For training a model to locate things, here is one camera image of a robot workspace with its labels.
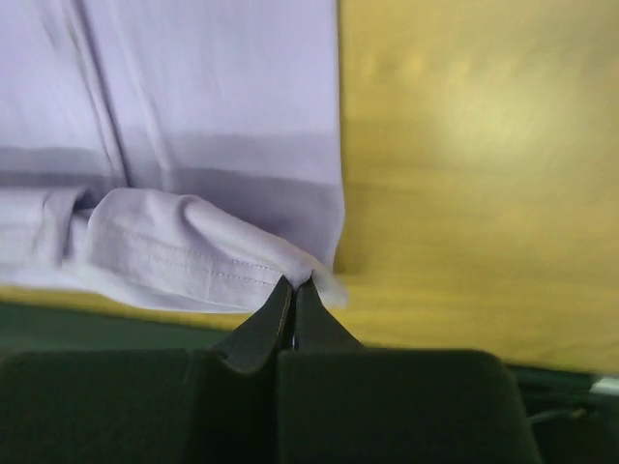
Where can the aluminium frame rail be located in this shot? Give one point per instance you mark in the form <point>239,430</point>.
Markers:
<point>606,385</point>

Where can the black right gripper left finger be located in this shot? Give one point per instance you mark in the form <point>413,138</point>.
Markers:
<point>211,405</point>

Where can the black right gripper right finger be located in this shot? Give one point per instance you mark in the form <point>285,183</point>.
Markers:
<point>342,402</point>

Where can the lavender t-shirt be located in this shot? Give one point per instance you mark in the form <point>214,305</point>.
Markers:
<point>171,155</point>

